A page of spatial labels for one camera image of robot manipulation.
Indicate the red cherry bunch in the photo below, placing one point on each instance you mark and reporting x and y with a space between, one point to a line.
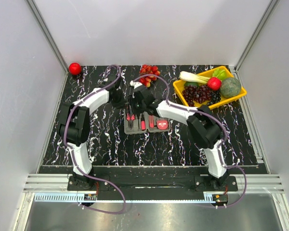
148 74

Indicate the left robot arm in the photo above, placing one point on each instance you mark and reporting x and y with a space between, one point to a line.
74 126

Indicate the red apple in corner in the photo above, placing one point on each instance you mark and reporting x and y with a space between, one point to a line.
74 69

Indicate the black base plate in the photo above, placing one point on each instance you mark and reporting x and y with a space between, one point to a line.
147 186

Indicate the red handled pliers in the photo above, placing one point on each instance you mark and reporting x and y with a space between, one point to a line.
130 118

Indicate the green leafy vegetable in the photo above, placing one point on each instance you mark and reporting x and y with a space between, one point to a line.
221 74

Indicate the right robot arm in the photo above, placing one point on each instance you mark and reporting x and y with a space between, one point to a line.
205 129

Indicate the red apple in tray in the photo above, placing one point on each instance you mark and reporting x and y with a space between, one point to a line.
214 83

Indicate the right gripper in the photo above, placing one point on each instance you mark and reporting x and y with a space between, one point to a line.
131 99

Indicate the black grape bunch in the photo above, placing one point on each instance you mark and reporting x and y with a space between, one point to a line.
215 97

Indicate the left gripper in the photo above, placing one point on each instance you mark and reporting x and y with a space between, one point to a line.
122 103

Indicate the red tape measure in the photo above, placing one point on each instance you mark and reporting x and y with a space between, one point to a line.
162 124

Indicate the grey plastic tool case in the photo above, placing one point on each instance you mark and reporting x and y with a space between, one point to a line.
137 124

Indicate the dark red grape bunch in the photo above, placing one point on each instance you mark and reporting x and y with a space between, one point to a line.
199 94

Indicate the white green leek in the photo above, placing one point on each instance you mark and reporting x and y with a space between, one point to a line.
190 77

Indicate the red utility knife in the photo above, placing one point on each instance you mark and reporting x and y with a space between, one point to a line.
151 121

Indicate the green cantaloupe melon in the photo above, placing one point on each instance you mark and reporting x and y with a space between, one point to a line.
230 87

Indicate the green avocado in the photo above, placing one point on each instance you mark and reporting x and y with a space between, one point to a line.
191 84

